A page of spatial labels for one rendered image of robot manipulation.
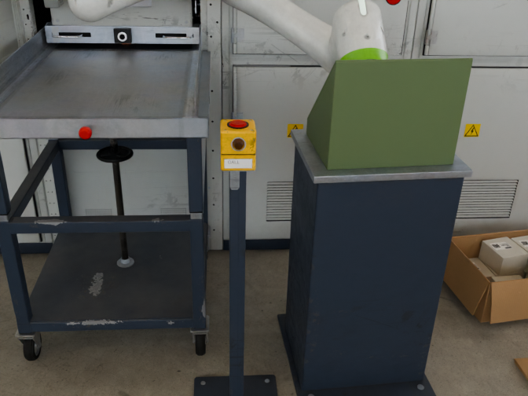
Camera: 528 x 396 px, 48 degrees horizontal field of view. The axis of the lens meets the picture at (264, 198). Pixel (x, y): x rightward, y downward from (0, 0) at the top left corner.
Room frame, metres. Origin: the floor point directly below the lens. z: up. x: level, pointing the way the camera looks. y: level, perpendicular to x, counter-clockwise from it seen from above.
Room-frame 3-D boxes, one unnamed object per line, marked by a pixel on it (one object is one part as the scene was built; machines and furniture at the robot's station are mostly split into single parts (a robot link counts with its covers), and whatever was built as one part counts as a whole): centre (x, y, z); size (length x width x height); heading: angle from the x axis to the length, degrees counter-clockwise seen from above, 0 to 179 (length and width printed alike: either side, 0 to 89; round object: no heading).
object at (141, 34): (2.16, 0.52, 0.89); 0.54 x 0.05 x 0.06; 95
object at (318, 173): (1.52, -0.30, 0.74); 0.42 x 0.32 x 0.02; 99
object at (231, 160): (1.27, 0.06, 0.85); 0.08 x 0.08 x 0.10; 5
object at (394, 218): (1.52, -0.30, 0.37); 0.39 x 0.30 x 0.73; 99
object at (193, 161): (1.77, 0.49, 0.46); 0.64 x 0.58 x 0.66; 5
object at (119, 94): (1.77, 0.49, 0.82); 0.68 x 0.62 x 0.06; 5
